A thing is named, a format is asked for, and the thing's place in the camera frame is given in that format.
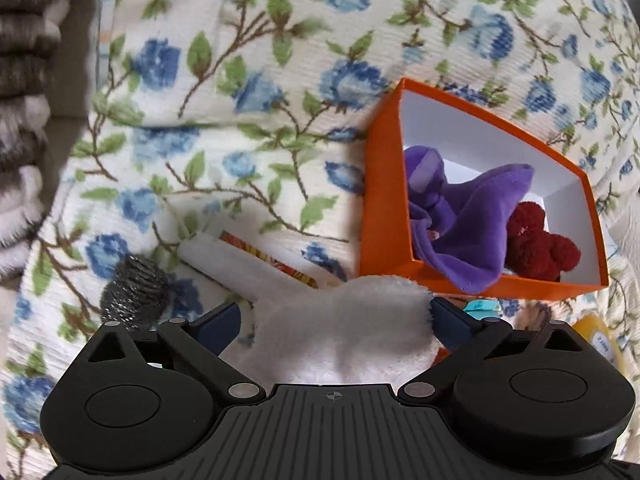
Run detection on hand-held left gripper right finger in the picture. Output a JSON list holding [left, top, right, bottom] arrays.
[[397, 296, 592, 402]]

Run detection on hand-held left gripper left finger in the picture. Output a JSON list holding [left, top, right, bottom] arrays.
[[79, 302, 267, 402]]

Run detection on purple fleece cloth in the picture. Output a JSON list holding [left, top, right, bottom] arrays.
[[404, 145, 536, 295]]

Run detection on white fluffy cloth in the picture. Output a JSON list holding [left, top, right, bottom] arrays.
[[179, 237, 441, 386]]

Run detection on dark red fuzzy toy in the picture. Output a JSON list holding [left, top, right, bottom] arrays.
[[505, 201, 582, 282]]

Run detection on orange cardboard box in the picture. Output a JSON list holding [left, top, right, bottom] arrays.
[[359, 77, 610, 301]]

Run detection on orange yellow printed packet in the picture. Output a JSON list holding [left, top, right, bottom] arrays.
[[219, 230, 321, 291]]

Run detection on steel wool scrubber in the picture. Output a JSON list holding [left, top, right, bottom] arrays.
[[99, 254, 171, 332]]

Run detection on floral blanket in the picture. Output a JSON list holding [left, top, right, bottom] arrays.
[[0, 125, 640, 480]]

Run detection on yellow box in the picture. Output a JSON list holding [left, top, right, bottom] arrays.
[[570, 316, 627, 377]]

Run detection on brown white striped fluffy blanket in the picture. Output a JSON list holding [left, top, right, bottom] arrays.
[[0, 0, 101, 283]]

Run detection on floral pillow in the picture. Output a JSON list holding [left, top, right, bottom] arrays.
[[97, 0, 636, 171]]

